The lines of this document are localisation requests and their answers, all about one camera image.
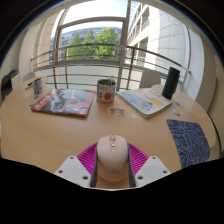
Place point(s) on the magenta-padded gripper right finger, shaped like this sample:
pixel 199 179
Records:
pixel 151 170

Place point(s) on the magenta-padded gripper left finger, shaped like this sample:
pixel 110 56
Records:
pixel 75 171

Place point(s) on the pale pink computer mouse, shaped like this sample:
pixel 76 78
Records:
pixel 112 156

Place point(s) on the blue patterned mouse pad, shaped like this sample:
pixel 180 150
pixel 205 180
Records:
pixel 190 141

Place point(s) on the small white sticker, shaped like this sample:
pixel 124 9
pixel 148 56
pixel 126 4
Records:
pixel 133 116

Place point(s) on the round yellow sticker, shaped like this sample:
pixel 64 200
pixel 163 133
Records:
pixel 182 109

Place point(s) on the grey sticker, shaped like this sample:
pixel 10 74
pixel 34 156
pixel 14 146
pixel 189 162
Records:
pixel 116 112

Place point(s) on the red magazine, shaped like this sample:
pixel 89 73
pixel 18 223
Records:
pixel 65 101

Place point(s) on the light blue magazine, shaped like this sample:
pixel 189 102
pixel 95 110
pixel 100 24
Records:
pixel 145 100

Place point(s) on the small blue sticker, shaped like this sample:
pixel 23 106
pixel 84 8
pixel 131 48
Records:
pixel 178 104

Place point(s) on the black cylindrical tumbler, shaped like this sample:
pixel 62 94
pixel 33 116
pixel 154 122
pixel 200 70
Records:
pixel 171 82

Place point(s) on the grey chair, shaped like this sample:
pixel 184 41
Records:
pixel 150 79
pixel 28 76

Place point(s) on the small white blue cup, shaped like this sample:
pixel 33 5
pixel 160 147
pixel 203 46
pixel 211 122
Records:
pixel 38 86

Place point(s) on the black printer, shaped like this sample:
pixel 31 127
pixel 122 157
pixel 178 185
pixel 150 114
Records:
pixel 7 85

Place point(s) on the metal balcony railing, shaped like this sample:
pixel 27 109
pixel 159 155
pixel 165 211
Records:
pixel 100 61

